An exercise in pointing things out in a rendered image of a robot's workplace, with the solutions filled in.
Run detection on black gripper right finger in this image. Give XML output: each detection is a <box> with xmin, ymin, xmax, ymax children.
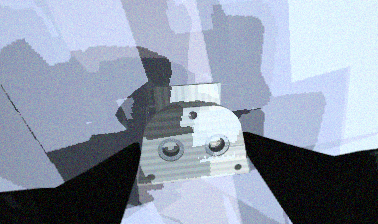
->
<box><xmin>243</xmin><ymin>132</ymin><xmax>378</xmax><ymax>224</ymax></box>

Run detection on grey metal plate with two round holes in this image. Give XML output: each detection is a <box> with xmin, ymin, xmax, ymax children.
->
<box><xmin>137</xmin><ymin>102</ymin><xmax>251</xmax><ymax>186</ymax></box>

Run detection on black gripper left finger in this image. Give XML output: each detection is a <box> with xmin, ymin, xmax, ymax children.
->
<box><xmin>0</xmin><ymin>142</ymin><xmax>141</xmax><ymax>224</ymax></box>

